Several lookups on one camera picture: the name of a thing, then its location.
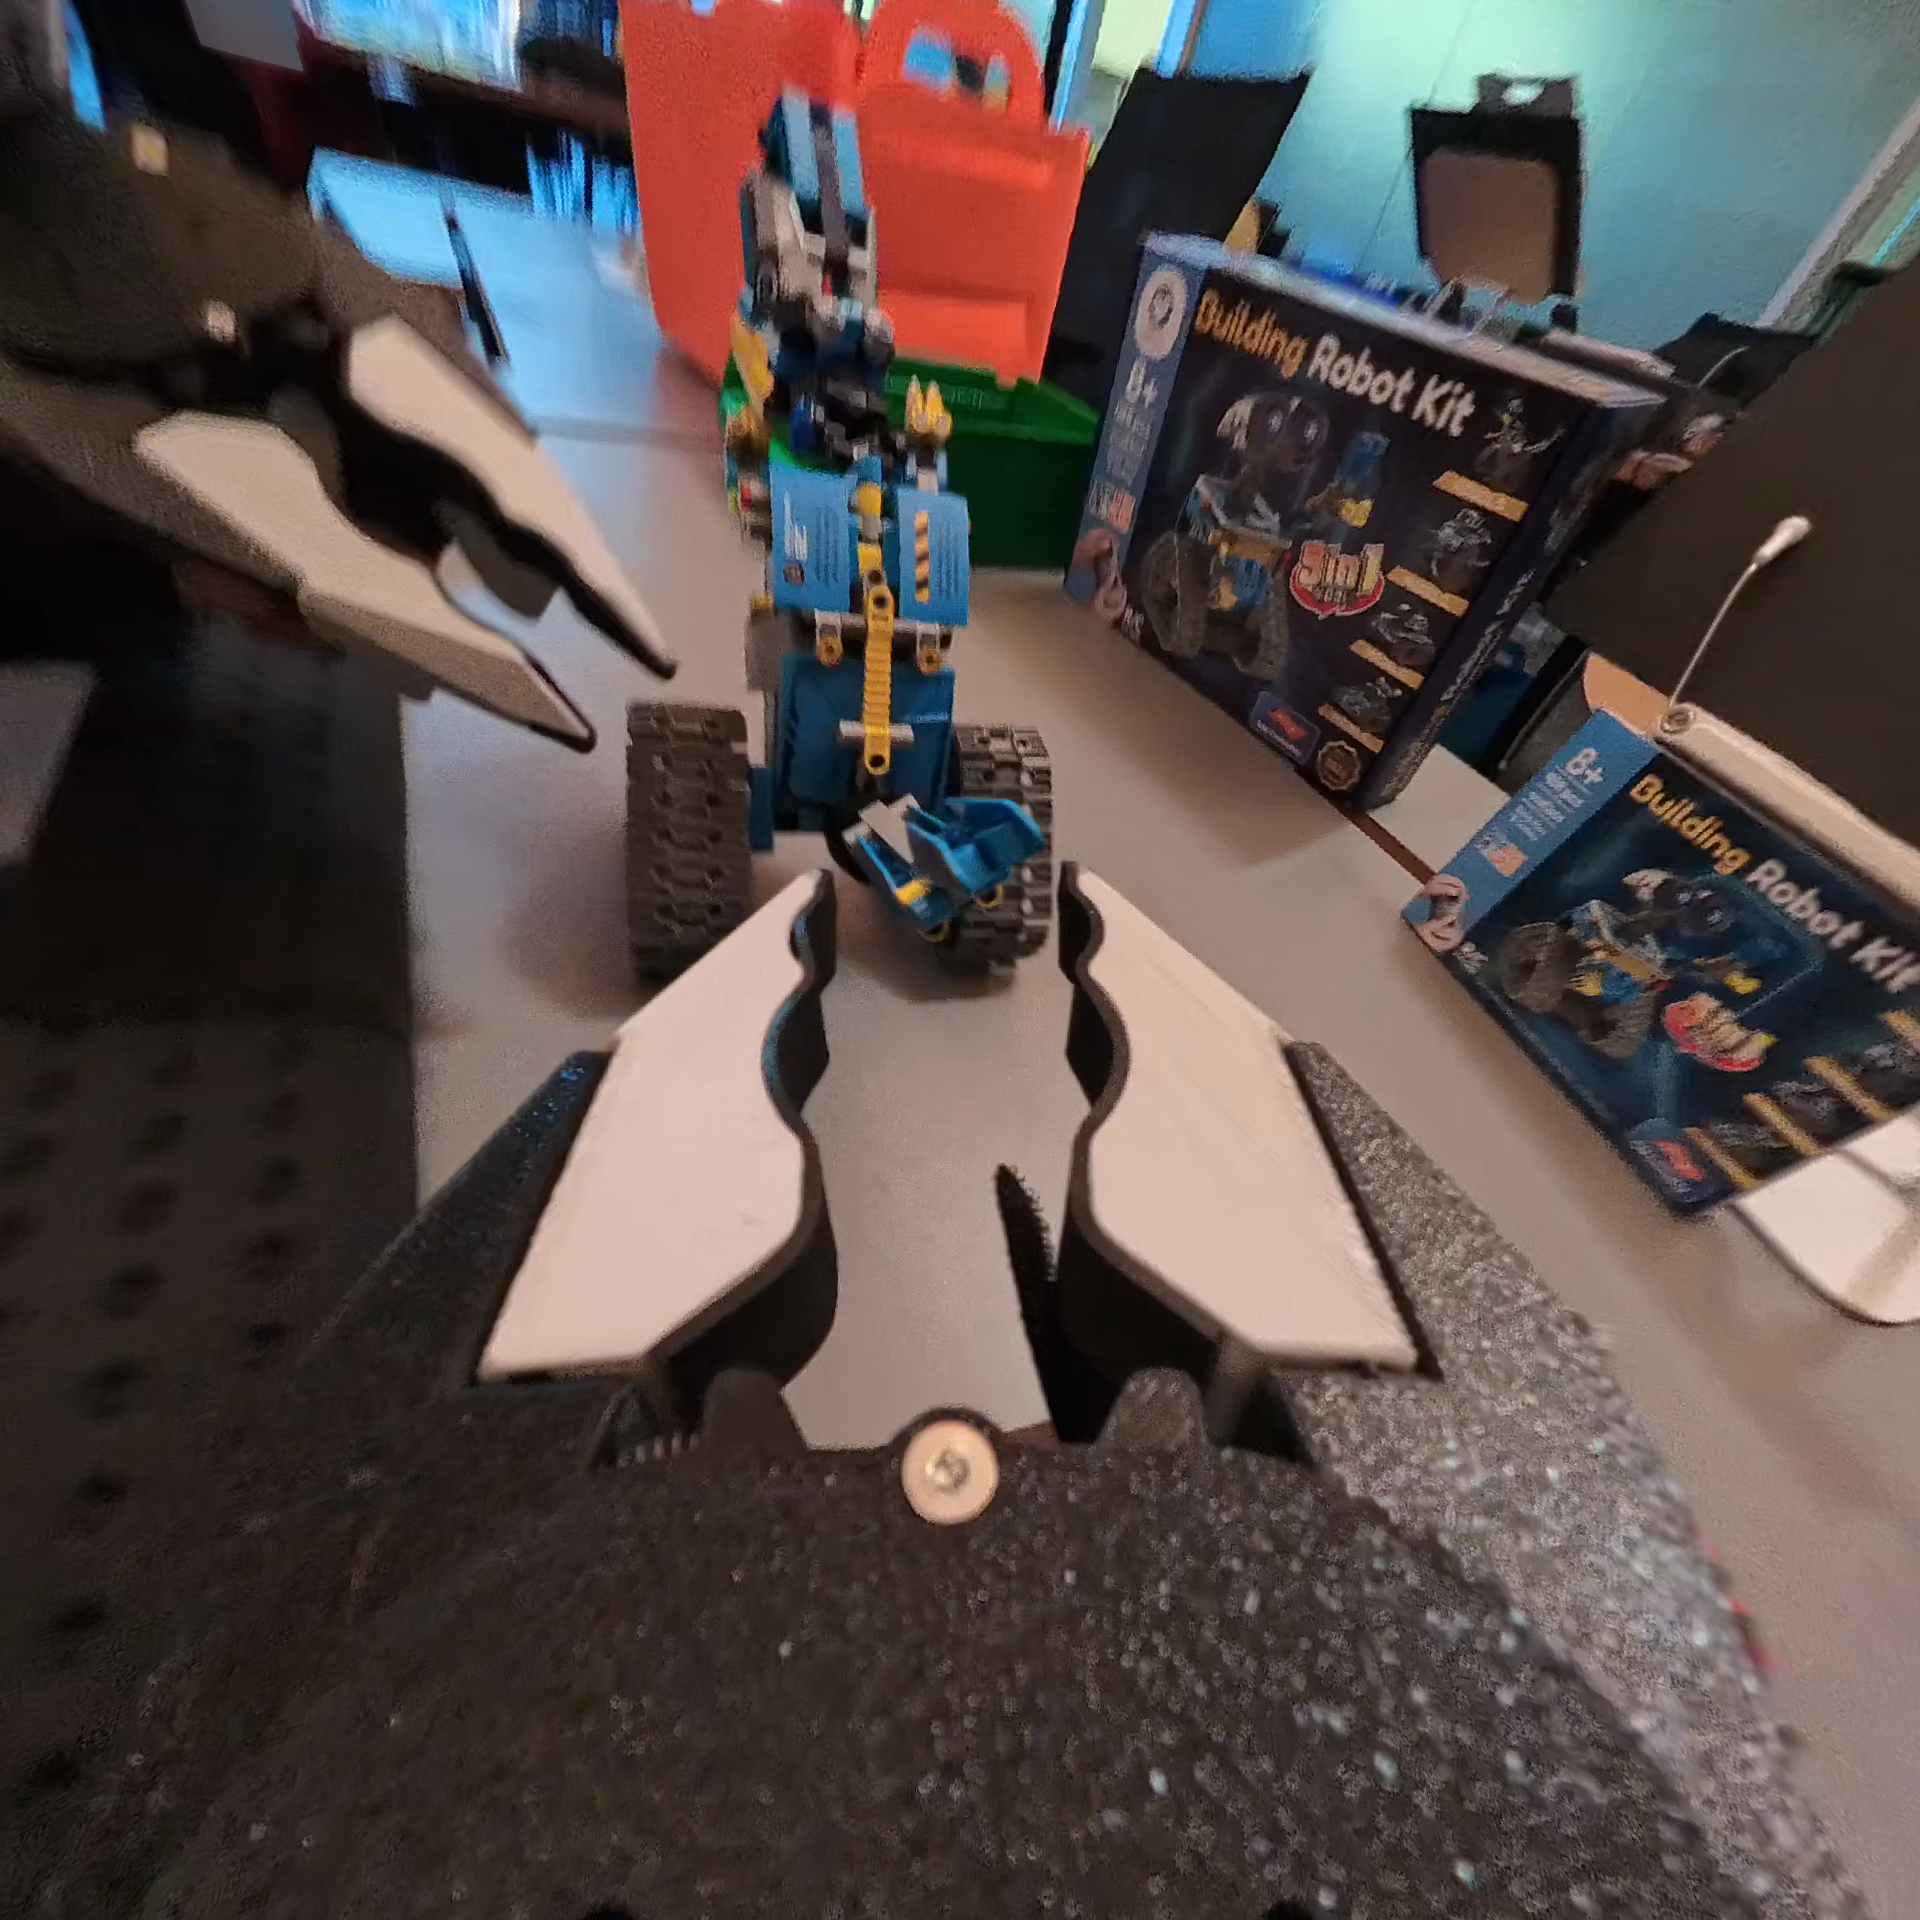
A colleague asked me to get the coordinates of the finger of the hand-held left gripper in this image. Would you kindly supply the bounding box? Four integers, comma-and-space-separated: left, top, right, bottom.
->
344, 314, 679, 680
133, 413, 599, 752

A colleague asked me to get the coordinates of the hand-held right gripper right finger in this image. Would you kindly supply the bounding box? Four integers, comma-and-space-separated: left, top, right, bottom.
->
1053, 862, 1424, 1444

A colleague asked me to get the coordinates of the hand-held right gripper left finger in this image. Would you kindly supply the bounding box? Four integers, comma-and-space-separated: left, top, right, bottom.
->
475, 866, 841, 1385

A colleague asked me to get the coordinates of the blue tracked toy robot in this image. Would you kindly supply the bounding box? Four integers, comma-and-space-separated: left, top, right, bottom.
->
622, 90, 1058, 983

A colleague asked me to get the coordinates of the grey desk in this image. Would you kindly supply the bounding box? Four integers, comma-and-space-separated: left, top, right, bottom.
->
396, 195, 1920, 1920

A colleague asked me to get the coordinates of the bookshelf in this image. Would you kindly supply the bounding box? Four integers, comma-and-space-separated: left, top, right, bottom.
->
291, 0, 638, 232

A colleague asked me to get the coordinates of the orange plastic case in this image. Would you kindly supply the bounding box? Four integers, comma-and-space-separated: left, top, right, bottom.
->
615, 0, 1094, 397

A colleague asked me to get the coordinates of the black perforated board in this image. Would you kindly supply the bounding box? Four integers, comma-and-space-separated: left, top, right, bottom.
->
0, 630, 425, 1920

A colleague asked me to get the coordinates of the flat robot kit box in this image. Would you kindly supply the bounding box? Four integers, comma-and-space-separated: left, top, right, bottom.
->
1403, 708, 1920, 1214

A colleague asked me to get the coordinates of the green plastic bin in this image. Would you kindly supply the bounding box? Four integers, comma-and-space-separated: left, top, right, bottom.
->
720, 361, 1104, 576

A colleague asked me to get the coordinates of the upright robot kit box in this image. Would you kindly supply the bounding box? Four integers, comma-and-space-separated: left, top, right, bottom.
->
1061, 232, 1671, 814

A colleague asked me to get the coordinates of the black panel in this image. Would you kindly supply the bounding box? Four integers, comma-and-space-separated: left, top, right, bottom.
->
1542, 268, 1920, 850

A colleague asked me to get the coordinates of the white gooseneck cable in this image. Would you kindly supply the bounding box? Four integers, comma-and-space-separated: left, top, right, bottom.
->
1655, 516, 1817, 742

